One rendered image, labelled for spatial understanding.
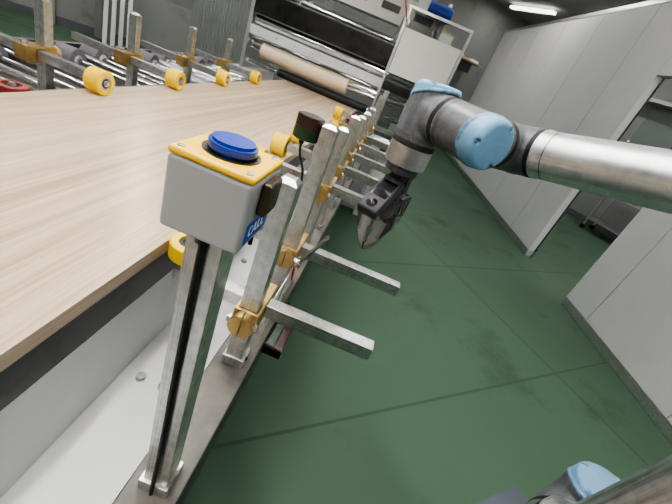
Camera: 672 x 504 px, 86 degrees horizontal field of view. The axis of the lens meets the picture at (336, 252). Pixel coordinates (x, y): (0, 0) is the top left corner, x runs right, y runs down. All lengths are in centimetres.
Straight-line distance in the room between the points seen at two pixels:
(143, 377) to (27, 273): 32
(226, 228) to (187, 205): 3
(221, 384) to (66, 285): 33
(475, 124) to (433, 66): 266
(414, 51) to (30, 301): 305
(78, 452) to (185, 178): 60
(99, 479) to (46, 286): 33
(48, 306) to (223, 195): 39
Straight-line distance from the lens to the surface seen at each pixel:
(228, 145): 30
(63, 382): 73
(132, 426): 82
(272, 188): 30
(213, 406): 76
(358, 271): 94
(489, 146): 67
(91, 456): 80
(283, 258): 89
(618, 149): 71
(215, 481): 147
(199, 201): 30
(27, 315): 62
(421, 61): 331
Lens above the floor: 132
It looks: 28 degrees down
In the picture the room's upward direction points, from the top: 23 degrees clockwise
